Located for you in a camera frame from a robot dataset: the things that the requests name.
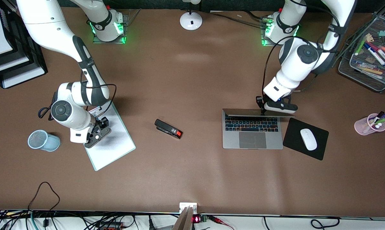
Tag silver laptop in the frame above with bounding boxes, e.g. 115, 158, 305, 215
222, 108, 295, 150

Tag green marker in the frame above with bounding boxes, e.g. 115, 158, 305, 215
355, 38, 367, 56

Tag black marker pen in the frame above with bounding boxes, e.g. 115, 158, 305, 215
370, 111, 385, 126

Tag white marker blue cap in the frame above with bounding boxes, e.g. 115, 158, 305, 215
364, 42, 385, 67

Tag white paper sheet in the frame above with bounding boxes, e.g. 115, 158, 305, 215
85, 104, 135, 170

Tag pale teal clipboard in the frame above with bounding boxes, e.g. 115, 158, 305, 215
84, 101, 136, 172

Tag black mouse pad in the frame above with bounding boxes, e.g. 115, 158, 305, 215
282, 118, 329, 161

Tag white computer mouse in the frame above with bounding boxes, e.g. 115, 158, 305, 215
300, 128, 318, 151

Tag blue mesh pen cup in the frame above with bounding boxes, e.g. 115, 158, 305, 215
27, 129, 61, 152

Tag black stapler with red tip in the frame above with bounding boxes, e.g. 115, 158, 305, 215
154, 119, 183, 140

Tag pink mesh pen cup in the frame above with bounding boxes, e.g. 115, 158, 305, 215
354, 113, 385, 136

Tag white and blue pen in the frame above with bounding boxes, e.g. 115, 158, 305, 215
353, 60, 376, 69

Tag black stacked letter tray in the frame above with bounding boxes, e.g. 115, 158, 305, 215
0, 0, 48, 89

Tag red power strip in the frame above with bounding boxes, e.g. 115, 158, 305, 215
96, 222, 124, 230

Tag grey paper stack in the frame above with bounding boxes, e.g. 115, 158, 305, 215
0, 51, 30, 76

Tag white round-base stand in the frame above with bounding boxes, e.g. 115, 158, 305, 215
180, 0, 203, 31

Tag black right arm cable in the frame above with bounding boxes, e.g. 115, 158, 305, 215
80, 71, 117, 111

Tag black-handled scissors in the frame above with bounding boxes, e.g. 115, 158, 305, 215
38, 107, 54, 121

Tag thin black looped cable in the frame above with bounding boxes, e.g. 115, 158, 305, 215
28, 181, 60, 213

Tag dark wire mesh organizer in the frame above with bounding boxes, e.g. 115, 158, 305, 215
338, 13, 385, 93

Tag black base cable bundle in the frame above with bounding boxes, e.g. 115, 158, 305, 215
212, 11, 270, 30

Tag white bracket block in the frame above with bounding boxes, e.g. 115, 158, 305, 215
179, 202, 198, 214

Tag grey metal post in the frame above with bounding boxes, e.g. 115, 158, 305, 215
173, 206, 194, 230

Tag red and black wire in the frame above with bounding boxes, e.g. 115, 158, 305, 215
208, 215, 235, 230

